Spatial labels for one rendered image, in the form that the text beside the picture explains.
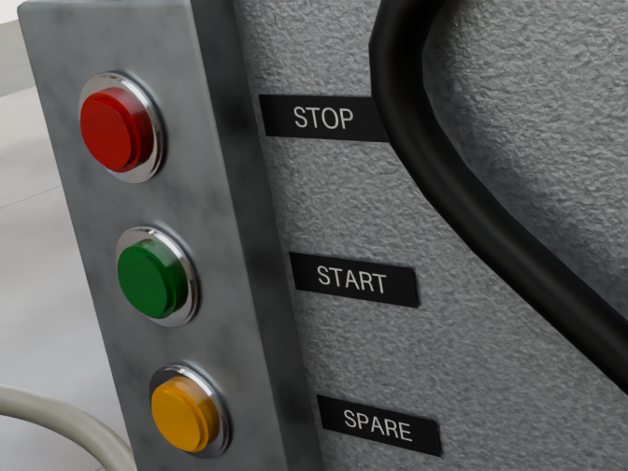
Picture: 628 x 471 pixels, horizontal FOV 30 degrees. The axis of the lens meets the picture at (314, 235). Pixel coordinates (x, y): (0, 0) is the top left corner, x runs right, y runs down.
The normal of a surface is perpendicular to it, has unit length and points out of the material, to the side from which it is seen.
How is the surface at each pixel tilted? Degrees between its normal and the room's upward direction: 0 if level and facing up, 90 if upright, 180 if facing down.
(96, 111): 90
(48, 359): 0
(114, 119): 90
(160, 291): 90
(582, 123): 90
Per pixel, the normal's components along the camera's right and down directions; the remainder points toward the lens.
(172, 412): -0.60, 0.38
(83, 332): -0.17, -0.92
